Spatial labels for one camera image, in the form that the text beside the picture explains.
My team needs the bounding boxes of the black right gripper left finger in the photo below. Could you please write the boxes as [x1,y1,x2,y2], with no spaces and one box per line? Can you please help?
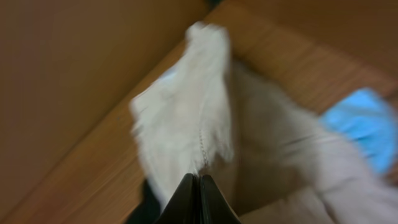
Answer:
[155,174,197,224]

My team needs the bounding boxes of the black shirt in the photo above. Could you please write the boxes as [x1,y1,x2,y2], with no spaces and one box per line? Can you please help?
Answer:
[125,179,161,224]

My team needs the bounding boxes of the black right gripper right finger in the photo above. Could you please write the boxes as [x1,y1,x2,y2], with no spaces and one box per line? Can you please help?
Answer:
[200,175,241,224]

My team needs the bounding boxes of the beige khaki shorts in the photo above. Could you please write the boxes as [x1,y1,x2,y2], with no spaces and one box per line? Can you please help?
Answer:
[129,22,397,223]

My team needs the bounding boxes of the light blue garment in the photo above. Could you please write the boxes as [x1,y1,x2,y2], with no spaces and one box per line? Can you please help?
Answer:
[320,88,397,175]

